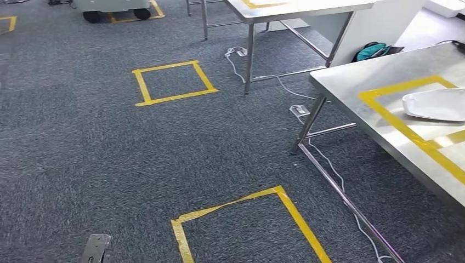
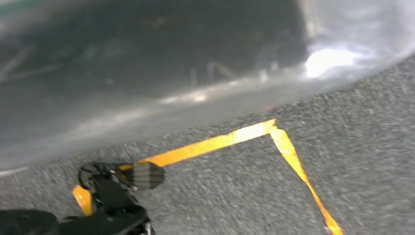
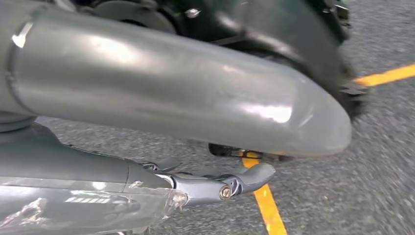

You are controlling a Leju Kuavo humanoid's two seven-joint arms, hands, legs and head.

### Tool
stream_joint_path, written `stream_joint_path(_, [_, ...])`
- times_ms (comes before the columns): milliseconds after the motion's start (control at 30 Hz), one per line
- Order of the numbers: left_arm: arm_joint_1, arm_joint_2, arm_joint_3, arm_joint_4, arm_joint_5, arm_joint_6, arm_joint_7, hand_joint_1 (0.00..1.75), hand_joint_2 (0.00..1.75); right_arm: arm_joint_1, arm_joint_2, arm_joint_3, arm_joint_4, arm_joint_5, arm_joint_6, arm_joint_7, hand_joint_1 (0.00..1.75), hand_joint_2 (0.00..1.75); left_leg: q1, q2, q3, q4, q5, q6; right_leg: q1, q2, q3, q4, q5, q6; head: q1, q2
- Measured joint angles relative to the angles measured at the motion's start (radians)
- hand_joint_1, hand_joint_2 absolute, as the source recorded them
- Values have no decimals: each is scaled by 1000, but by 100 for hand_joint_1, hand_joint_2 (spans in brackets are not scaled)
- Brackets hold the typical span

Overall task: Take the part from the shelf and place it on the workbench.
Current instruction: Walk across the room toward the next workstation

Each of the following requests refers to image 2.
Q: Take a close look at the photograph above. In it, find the yellow floor tape square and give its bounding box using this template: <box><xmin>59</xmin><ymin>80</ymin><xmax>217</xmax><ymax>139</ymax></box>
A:
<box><xmin>71</xmin><ymin>118</ymin><xmax>345</xmax><ymax>235</ymax></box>

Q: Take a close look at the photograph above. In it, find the black robot left leg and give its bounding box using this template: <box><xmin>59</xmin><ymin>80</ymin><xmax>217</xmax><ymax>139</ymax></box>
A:
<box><xmin>0</xmin><ymin>161</ymin><xmax>166</xmax><ymax>235</ymax></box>

